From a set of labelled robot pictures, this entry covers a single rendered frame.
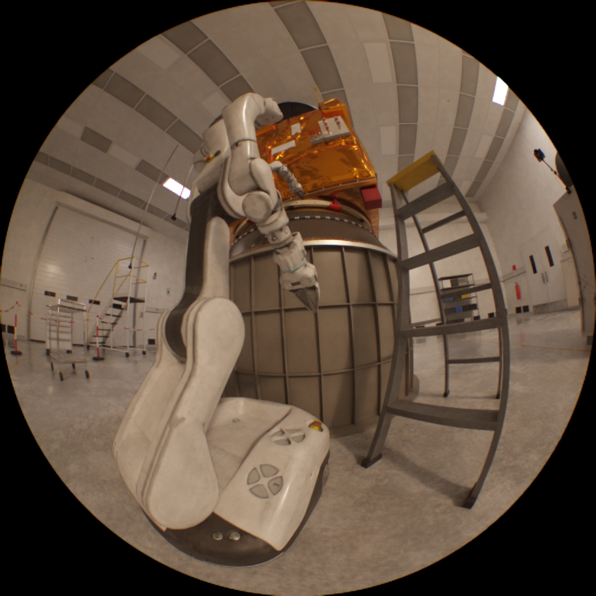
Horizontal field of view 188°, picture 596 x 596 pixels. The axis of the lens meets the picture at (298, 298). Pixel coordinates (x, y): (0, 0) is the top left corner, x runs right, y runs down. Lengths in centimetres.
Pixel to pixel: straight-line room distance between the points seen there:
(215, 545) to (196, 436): 28
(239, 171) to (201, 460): 58
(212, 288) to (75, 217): 862
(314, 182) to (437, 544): 217
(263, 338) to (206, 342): 74
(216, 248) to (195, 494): 59
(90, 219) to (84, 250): 131
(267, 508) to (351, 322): 94
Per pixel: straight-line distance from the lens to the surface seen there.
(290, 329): 103
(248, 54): 465
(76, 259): 834
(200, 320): 38
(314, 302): 57
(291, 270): 45
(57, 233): 871
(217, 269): 49
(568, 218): 282
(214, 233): 52
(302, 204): 160
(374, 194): 162
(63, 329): 494
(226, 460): 58
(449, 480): 90
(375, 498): 81
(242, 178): 40
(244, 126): 48
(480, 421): 69
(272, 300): 108
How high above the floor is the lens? 65
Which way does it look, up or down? 10 degrees up
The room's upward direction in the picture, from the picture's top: 4 degrees counter-clockwise
